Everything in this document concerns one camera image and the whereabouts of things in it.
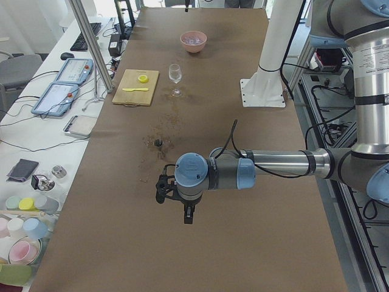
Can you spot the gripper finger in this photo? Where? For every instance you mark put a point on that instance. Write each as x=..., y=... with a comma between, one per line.
x=187, y=3

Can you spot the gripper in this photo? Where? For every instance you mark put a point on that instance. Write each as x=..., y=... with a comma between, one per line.
x=188, y=203

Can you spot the steel jigger cup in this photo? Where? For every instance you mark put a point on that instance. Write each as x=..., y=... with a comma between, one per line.
x=158, y=143

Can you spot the ice cubes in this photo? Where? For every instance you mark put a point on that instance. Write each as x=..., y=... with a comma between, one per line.
x=192, y=40

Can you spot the clear wine glass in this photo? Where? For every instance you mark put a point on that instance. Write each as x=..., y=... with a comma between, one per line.
x=175, y=75

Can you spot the pink bowl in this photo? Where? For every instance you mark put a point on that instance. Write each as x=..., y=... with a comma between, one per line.
x=194, y=49

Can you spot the black power brick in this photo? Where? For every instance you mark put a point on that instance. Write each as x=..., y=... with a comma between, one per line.
x=116, y=45

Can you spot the yellow lemon slice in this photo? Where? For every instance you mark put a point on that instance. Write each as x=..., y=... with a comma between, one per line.
x=143, y=78

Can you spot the bamboo cutting board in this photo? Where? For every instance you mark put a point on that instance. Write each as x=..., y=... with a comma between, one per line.
x=136, y=87

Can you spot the yellow plastic knife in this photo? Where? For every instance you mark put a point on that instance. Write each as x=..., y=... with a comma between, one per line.
x=135, y=89

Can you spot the upper teach pendant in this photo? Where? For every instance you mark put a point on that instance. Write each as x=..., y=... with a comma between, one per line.
x=75, y=71

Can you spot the teach pendant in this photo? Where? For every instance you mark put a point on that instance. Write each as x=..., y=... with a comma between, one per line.
x=56, y=100
x=75, y=71

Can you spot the black computer mouse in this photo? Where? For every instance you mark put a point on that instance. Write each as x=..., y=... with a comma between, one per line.
x=66, y=55

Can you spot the small steel cup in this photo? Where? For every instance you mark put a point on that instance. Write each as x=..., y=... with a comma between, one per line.
x=59, y=171

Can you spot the blue plastic cup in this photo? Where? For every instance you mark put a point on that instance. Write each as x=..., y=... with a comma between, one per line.
x=34, y=228

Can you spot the yellow plastic cup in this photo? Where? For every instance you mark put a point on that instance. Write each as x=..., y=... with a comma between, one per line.
x=27, y=204

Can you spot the lower teach pendant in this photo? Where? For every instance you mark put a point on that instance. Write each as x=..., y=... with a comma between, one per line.
x=56, y=100

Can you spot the grey folded cloth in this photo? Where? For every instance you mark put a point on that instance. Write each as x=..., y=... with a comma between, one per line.
x=22, y=170

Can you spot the pink cup on plate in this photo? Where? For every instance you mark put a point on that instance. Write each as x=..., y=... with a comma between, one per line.
x=24, y=252

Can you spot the grey office chair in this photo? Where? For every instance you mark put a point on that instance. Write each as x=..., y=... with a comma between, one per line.
x=17, y=71

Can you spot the green bowl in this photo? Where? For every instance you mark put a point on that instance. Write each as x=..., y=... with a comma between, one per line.
x=15, y=275

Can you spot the aluminium frame post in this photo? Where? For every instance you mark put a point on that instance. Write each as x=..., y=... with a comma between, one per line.
x=91, y=40

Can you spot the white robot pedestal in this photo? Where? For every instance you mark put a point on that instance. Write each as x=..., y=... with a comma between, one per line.
x=265, y=88

